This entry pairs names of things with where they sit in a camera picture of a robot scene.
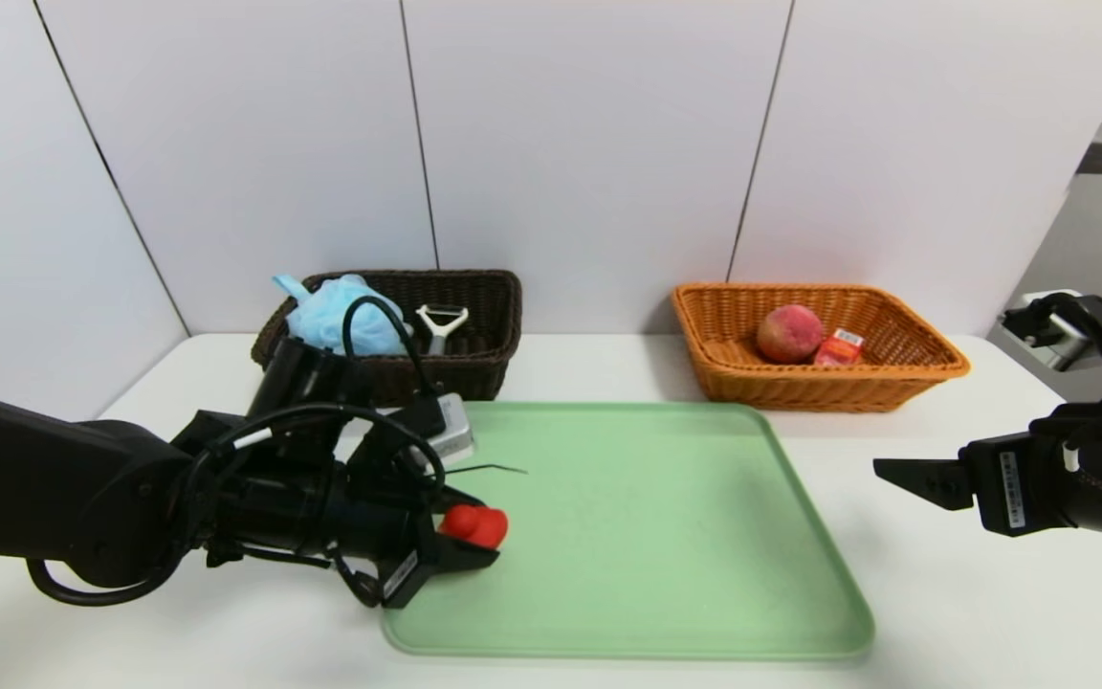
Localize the pink yellow peach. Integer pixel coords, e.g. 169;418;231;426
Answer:
756;304;826;365

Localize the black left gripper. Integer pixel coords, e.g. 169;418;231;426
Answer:
325;483;500;610

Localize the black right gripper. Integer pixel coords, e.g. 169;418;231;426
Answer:
872;402;1102;545

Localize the light blue bath loofah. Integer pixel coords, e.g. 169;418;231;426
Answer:
272;275;414;358

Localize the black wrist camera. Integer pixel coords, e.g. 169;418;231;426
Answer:
999;289;1090;373
388;392;476;470

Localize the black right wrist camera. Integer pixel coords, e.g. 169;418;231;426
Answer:
999;289;1090;373

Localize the light green plastic tray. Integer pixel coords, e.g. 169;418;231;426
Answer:
382;402;875;663

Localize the red drink carton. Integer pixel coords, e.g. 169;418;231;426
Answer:
814;327;866;367

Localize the orange wicker basket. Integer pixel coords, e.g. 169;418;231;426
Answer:
672;282;971;413

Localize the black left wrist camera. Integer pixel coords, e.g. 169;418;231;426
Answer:
388;392;476;470

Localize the dark brown wicker basket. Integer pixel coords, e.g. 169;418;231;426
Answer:
252;270;523;407

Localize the white peeler with grey handle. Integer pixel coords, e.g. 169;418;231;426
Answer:
416;304;470;357

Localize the red rubber duck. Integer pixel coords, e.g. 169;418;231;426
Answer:
438;504;510;551

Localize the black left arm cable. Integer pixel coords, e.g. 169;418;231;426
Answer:
25;296;529;610

